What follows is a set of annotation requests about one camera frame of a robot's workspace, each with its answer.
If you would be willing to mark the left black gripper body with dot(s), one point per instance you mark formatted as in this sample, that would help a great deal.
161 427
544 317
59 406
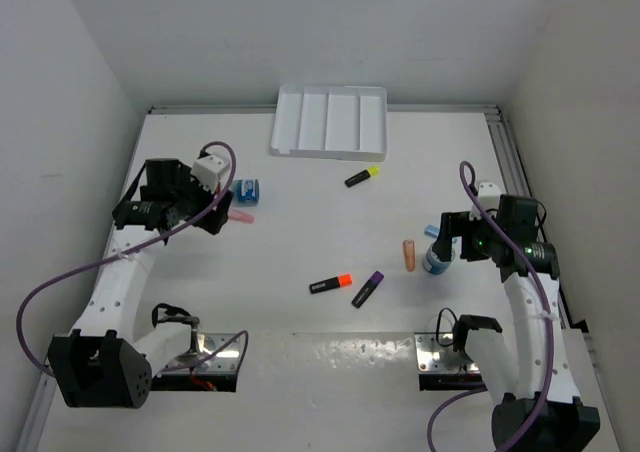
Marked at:
192 199

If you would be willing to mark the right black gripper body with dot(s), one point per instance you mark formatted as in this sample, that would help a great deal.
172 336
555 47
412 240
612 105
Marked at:
476 237

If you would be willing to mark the blue tape roll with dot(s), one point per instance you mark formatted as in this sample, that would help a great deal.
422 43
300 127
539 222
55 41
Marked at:
246 192
433 264

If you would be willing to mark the blue eraser case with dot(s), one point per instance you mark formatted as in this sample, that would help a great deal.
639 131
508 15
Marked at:
432 231

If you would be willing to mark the orange eraser case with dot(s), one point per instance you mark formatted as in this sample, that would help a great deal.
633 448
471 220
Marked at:
409 254

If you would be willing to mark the pink eraser case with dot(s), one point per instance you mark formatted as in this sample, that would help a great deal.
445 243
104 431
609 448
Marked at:
240 216

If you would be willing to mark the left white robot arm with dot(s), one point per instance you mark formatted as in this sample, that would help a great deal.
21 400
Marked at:
100 363

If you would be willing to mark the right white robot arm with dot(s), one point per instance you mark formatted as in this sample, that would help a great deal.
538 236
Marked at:
537 406

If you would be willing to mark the purple cap black highlighter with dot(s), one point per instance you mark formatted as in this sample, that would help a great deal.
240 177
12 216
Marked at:
367 289

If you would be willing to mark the orange cap black highlighter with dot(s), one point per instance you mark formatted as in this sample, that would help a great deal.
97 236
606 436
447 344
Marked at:
332 283

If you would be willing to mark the yellow cap black highlighter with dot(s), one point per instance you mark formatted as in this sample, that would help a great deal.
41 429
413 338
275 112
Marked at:
361 176

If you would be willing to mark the white divided organizer tray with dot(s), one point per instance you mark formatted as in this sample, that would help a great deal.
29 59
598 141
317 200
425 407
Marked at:
331 122

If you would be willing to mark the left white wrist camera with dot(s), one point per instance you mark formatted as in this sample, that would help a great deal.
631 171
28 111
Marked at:
209 170

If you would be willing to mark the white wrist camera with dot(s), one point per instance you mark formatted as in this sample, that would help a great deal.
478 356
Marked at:
487 197
209 170

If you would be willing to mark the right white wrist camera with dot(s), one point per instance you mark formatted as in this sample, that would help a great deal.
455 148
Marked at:
487 197

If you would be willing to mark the aluminium frame rail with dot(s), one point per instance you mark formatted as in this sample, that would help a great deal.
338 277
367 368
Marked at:
519 212

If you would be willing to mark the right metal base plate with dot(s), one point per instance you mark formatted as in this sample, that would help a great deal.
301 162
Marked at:
434 358

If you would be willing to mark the metal base plate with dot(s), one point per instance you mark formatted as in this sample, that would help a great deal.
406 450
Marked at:
212 354
434 358

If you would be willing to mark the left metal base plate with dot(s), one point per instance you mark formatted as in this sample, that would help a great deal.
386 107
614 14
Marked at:
212 354

